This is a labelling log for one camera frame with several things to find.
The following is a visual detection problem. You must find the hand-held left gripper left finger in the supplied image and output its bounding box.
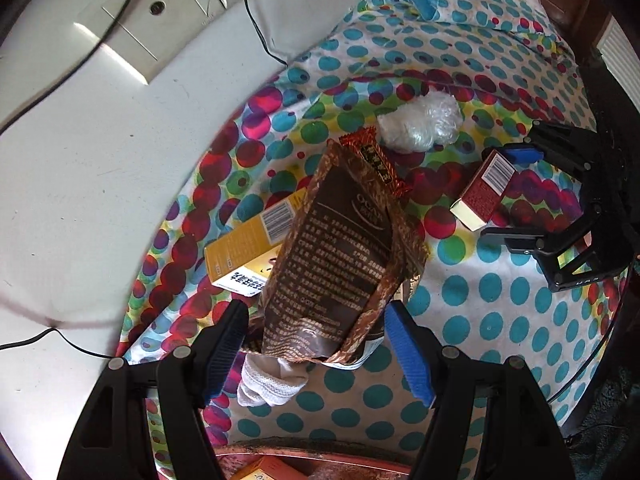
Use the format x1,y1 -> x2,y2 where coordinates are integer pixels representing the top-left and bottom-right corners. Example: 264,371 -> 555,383
56,299 -> 250,480

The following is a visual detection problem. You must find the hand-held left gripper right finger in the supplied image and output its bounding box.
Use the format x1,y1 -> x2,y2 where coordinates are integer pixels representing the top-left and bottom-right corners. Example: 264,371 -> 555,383
385,299 -> 583,480

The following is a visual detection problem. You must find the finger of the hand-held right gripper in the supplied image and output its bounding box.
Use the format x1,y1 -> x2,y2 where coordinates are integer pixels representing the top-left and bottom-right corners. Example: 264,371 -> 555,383
480,204 -> 608,261
501,120 -> 608,196

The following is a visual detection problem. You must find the white sock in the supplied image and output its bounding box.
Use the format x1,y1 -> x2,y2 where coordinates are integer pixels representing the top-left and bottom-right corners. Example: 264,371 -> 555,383
237,352 -> 311,408

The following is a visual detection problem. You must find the red box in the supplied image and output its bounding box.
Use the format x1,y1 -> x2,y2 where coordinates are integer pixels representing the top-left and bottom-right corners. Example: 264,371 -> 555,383
450,150 -> 517,232

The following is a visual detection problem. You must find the dark brown snack bag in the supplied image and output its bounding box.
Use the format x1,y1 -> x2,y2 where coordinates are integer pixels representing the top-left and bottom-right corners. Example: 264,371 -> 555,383
260,140 -> 401,366

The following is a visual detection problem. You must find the red oval tray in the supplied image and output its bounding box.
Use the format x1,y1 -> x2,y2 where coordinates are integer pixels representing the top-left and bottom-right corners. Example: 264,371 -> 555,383
215,442 -> 416,480

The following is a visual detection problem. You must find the red candy packet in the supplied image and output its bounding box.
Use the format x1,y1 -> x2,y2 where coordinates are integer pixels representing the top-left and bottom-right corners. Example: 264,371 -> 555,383
338,127 -> 412,201

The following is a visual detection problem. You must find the polka dot cloth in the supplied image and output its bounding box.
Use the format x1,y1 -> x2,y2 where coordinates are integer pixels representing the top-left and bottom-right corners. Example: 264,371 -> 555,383
117,0 -> 631,480

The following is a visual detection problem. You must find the clear plastic bag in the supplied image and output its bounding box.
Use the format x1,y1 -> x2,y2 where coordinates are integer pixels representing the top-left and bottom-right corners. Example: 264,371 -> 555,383
376,92 -> 463,153

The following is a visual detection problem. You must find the yellow box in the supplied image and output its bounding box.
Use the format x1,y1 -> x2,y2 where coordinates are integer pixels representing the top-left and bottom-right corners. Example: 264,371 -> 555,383
204,189 -> 310,297

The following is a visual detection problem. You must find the white slatted vent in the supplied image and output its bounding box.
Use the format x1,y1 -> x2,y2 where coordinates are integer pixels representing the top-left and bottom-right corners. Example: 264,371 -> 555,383
597,15 -> 640,86

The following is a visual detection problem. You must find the dark green rug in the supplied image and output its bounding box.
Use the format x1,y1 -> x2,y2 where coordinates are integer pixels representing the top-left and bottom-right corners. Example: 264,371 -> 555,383
565,360 -> 636,461

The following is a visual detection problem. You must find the black cable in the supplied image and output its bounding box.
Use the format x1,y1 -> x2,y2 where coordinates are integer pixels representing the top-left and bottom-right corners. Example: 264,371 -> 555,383
0,10 -> 132,131
0,327 -> 115,360
227,0 -> 290,67

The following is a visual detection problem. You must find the beige antenna wall socket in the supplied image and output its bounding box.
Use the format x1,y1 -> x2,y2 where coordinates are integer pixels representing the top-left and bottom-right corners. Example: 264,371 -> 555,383
30,0 -> 228,86

